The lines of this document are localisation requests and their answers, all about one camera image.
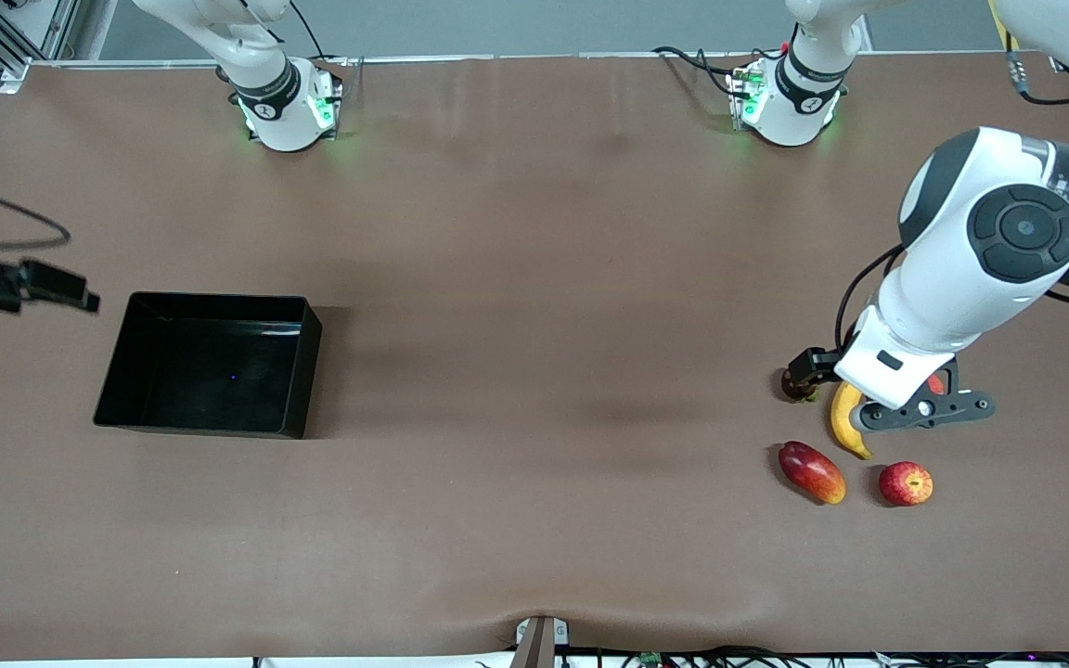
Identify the yellow banana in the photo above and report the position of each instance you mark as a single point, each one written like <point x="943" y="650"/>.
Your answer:
<point x="845" y="422"/>

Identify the red yellow speckled apple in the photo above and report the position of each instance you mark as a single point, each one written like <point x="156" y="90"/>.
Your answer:
<point x="906" y="484"/>

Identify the black rectangular plastic tray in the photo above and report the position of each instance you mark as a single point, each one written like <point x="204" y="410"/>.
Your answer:
<point x="210" y="371"/>

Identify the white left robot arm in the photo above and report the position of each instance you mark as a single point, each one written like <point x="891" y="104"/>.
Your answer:
<point x="943" y="278"/>

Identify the plain red apple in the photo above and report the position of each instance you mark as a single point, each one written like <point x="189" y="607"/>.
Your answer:
<point x="935" y="383"/>

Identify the dark purple plum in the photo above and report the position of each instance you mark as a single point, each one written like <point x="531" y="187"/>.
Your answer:
<point x="796" y="391"/>

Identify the red yellow mango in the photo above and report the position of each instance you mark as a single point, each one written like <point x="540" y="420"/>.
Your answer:
<point x="811" y="471"/>

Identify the small green circuit board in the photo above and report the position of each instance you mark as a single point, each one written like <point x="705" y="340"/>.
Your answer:
<point x="650" y="660"/>

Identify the grey camera stand bracket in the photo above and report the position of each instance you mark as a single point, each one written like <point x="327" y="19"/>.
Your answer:
<point x="539" y="645"/>

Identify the aluminium frame struts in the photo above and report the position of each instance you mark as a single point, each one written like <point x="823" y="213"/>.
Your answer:
<point x="38" y="37"/>

